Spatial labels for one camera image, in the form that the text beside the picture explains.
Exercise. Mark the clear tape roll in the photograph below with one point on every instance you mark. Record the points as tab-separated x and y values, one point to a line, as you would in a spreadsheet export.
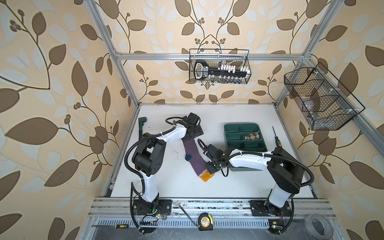
319	227

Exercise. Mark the black socket set holder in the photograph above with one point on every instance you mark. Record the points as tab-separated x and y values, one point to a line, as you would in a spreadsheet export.
202	70

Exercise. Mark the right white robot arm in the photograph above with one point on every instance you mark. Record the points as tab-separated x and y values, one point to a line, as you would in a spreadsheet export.
289	174

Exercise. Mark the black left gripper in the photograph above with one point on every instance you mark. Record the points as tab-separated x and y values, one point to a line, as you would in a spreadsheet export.
199	132

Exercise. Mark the green pipe wrench black handle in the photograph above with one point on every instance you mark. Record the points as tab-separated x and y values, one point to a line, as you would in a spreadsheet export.
141	122

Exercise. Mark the green plastic organizer tray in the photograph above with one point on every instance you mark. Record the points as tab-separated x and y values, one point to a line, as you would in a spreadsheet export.
234	137

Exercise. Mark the small yellow black screwdriver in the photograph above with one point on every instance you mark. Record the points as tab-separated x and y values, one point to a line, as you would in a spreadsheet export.
121	226

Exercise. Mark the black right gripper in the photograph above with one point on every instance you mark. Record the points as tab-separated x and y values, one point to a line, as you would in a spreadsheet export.
209	168

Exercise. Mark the back wire basket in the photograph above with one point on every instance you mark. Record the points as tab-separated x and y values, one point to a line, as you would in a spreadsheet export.
239	58

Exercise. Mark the yellow black screwdriver on table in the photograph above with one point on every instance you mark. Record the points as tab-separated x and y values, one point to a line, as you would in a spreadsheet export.
277	140

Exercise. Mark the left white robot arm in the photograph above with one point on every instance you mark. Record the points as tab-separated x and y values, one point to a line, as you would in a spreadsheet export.
145	158

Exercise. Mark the wire basket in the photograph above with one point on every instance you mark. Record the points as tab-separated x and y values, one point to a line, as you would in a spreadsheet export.
239	58
326	102

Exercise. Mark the beige argyle sock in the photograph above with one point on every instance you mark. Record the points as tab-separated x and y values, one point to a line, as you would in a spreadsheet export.
252	136

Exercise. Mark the yellow black tape measure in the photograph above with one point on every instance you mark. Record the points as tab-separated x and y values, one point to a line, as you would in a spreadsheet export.
205	222

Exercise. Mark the purple sock yellow cuff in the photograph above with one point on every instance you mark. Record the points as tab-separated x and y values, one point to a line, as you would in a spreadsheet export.
196	161

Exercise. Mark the right wire basket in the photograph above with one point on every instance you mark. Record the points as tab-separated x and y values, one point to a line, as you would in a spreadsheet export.
326	102

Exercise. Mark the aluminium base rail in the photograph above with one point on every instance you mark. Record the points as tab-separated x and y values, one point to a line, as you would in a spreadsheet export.
184	213

